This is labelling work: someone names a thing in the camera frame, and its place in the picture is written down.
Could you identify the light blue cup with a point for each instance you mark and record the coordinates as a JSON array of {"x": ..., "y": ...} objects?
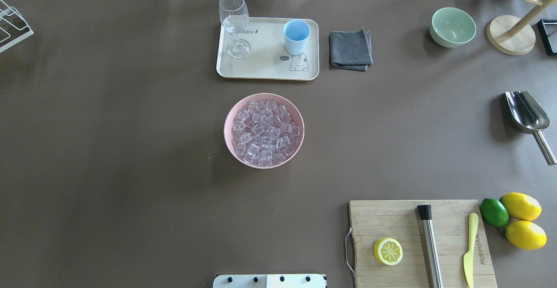
[{"x": 296, "y": 35}]

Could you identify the black frame object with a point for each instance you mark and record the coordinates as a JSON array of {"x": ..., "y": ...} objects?
[{"x": 547, "y": 29}]

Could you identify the yellow plastic knife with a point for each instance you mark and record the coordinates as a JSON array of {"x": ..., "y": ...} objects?
[{"x": 468, "y": 257}]

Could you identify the lower yellow lemon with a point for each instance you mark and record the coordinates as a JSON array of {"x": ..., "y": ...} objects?
[{"x": 526, "y": 235}]

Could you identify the white wire rack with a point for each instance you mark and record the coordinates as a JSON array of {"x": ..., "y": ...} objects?
[{"x": 13, "y": 27}]

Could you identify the green lime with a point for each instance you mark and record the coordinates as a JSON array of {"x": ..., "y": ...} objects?
[{"x": 494, "y": 212}]

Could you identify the steel muddler black tip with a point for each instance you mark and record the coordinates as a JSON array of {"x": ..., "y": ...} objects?
[{"x": 426, "y": 220}]

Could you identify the stainless steel scoop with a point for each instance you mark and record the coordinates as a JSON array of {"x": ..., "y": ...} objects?
[{"x": 530, "y": 118}]

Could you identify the bamboo cutting board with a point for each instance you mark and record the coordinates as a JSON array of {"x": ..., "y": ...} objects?
[{"x": 372, "y": 220}]

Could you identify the clear ice cubes pile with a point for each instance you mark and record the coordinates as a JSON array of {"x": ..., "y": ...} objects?
[{"x": 266, "y": 133}]

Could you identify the half lemon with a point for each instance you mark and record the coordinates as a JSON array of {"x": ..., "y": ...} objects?
[{"x": 388, "y": 251}]

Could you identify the upper yellow lemon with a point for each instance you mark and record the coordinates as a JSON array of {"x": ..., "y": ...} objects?
[{"x": 521, "y": 206}]

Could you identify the wooden mug tree stand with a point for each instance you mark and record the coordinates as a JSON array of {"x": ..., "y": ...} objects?
[{"x": 513, "y": 35}]

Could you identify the clear wine glass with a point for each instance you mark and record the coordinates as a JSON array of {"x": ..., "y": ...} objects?
[{"x": 234, "y": 18}]

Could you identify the pink bowl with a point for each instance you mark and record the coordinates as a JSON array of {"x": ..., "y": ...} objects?
[{"x": 263, "y": 130}]

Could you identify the green bowl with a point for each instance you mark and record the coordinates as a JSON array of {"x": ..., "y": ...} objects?
[{"x": 452, "y": 27}]

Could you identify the cream rabbit tray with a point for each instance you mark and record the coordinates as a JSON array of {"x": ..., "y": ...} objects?
[{"x": 269, "y": 58}]

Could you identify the grey folded cloth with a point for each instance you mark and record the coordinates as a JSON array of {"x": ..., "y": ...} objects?
[{"x": 351, "y": 50}]

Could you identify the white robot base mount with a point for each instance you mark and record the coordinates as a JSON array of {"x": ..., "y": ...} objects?
[{"x": 271, "y": 281}]

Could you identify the yellow lemon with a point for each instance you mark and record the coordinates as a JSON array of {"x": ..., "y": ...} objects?
[
  {"x": 526, "y": 235},
  {"x": 521, "y": 206}
]

